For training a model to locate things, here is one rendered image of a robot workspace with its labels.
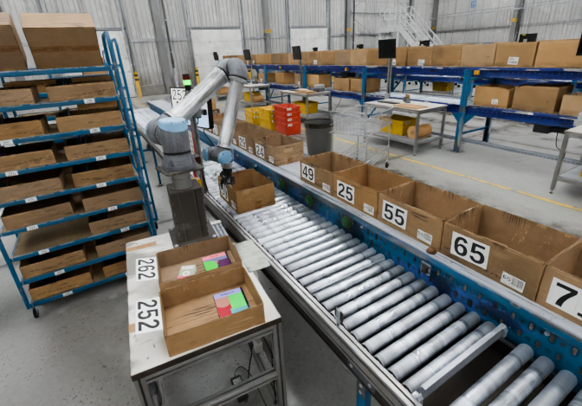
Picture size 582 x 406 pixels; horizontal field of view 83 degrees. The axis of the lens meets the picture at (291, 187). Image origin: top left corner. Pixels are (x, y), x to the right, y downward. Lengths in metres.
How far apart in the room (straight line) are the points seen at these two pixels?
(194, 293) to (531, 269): 1.35
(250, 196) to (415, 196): 1.07
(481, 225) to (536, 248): 0.24
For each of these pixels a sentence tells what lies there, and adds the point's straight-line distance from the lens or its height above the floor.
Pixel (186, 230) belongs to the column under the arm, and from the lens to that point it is 2.05.
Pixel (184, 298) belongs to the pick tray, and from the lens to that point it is 1.63.
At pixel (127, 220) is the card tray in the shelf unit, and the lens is 2.96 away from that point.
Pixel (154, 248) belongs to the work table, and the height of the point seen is 0.75.
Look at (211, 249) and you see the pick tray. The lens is 1.90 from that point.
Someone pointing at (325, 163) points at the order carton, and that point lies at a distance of 2.56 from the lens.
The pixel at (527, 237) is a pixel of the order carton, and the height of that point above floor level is 0.97.
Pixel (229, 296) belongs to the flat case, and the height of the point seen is 0.77.
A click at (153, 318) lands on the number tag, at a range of 1.45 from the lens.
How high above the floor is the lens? 1.77
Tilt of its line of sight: 23 degrees down
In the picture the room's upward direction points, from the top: 3 degrees counter-clockwise
